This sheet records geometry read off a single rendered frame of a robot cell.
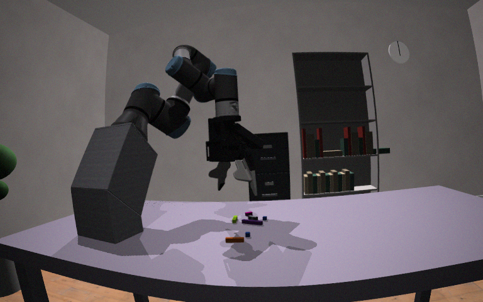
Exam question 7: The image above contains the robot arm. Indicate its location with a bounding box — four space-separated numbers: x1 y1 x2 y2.
111 45 264 149

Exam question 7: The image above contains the purple rod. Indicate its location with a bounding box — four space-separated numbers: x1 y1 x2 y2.
241 219 263 225

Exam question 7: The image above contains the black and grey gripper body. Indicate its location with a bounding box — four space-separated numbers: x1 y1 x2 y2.
206 115 246 162

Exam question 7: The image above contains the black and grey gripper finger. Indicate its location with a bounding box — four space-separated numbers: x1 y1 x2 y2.
209 162 231 191
233 145 257 196

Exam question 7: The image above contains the orange rod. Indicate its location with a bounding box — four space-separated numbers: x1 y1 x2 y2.
225 237 244 243

